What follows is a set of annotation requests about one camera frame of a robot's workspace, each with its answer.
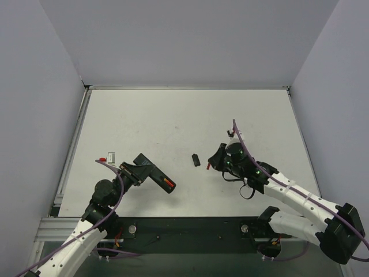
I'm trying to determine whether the black battery cover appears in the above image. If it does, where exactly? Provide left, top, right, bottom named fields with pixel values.
left=191, top=154, right=201, bottom=167

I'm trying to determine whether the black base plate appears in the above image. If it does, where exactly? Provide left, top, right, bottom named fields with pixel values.
left=95, top=216, right=292, bottom=256

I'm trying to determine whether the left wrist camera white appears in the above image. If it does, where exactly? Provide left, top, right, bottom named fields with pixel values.
left=98, top=152, right=116, bottom=167

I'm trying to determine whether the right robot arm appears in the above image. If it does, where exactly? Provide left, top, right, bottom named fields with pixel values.
left=208, top=143, right=365, bottom=264

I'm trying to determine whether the black remote control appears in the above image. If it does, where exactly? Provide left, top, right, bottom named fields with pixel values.
left=133, top=153, right=176, bottom=194

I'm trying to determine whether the purple cable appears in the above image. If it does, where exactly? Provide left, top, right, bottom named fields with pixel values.
left=232, top=118, right=369, bottom=262
left=11, top=158, right=142, bottom=277

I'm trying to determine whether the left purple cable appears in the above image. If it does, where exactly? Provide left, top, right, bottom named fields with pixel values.
left=11, top=158, right=142, bottom=277

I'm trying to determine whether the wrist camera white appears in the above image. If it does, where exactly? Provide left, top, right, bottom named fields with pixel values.
left=98, top=152, right=116, bottom=167
left=227, top=129, right=244, bottom=145

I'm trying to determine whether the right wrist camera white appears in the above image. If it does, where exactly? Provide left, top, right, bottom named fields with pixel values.
left=227, top=129, right=244, bottom=145

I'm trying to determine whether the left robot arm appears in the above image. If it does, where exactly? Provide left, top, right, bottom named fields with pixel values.
left=20, top=159, right=175, bottom=276

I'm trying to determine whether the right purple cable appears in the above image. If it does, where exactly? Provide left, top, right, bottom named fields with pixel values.
left=232, top=118, right=369, bottom=262

